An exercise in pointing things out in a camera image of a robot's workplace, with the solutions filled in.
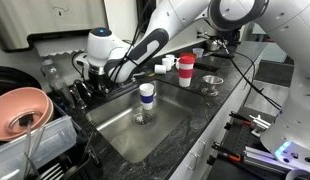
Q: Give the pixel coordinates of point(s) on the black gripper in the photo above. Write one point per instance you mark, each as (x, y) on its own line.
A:
(96, 80)

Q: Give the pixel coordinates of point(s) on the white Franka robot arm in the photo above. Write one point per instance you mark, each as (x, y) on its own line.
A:
(145, 50)

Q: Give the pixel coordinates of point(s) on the clear plastic bottle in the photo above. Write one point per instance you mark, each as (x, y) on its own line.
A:
(54, 80)

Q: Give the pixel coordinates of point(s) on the white cup with blue band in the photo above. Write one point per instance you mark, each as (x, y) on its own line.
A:
(147, 96)

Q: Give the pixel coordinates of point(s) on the yellow green sponge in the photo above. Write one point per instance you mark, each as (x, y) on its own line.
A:
(149, 73)

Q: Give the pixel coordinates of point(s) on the round metal sink drain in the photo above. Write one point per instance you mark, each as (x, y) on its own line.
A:
(142, 119)

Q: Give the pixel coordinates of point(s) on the small white mug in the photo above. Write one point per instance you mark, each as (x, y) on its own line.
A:
(171, 58)
(166, 64)
(160, 69)
(177, 64)

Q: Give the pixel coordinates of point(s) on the stainless steel sink basin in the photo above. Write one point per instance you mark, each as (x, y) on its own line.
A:
(161, 110)

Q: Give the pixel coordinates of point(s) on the grey paper towel dispenser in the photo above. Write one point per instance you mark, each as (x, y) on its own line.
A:
(45, 20)

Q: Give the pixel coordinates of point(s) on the pink bowl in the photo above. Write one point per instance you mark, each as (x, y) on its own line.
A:
(18, 110)

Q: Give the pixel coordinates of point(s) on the black dish rack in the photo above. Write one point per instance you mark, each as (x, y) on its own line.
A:
(81, 163)

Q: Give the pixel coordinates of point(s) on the black round pan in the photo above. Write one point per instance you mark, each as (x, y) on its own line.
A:
(11, 80)

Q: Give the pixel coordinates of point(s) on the red cup with white stripes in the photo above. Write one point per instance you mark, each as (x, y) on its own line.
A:
(186, 71)

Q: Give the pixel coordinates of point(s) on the clear plastic cup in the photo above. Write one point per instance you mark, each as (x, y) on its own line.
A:
(198, 52)

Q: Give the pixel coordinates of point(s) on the black flat mat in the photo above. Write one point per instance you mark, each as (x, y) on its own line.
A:
(206, 66)

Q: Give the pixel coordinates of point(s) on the metal cone coffee dripper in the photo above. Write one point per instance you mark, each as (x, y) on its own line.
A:
(212, 83)

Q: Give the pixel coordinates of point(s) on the metal kettle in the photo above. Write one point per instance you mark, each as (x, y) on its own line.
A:
(212, 45)

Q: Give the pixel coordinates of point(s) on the white base cabinet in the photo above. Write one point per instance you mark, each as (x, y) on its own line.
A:
(211, 140)

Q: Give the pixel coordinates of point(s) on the black clamp with orange grip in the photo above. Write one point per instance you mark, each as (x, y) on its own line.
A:
(228, 154)
(240, 120)

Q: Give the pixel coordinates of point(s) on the aluminium extrusion bar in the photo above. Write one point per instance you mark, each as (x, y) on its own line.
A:
(265, 158)

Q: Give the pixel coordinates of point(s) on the silver metal bracket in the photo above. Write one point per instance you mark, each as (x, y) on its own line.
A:
(260, 124)

